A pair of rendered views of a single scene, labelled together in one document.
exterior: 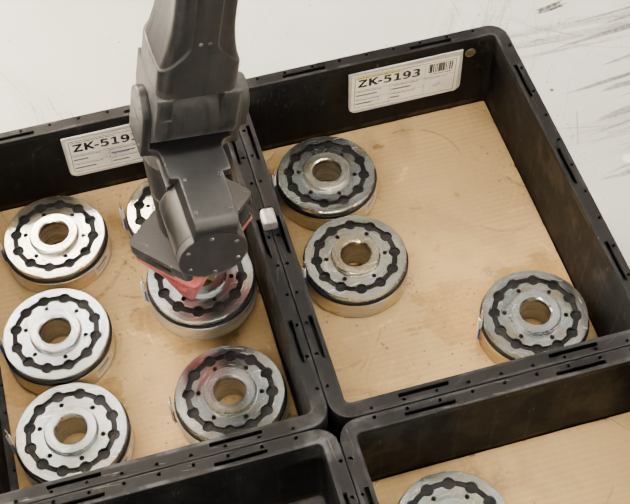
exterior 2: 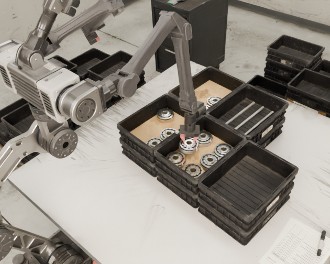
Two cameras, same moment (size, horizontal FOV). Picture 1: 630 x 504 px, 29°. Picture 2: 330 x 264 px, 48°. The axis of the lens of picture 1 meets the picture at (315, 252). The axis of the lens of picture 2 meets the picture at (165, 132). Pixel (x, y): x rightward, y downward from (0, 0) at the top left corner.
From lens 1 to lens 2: 1.97 m
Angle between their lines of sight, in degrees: 69
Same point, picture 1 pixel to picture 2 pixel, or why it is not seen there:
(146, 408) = (210, 149)
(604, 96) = (95, 143)
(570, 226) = (149, 111)
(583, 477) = not seen: hidden behind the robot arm
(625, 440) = not seen: hidden behind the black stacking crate
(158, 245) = (197, 130)
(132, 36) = (116, 224)
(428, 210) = (150, 134)
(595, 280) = (156, 107)
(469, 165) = (138, 134)
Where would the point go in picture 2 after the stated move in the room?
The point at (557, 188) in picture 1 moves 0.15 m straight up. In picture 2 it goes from (144, 112) to (142, 91)
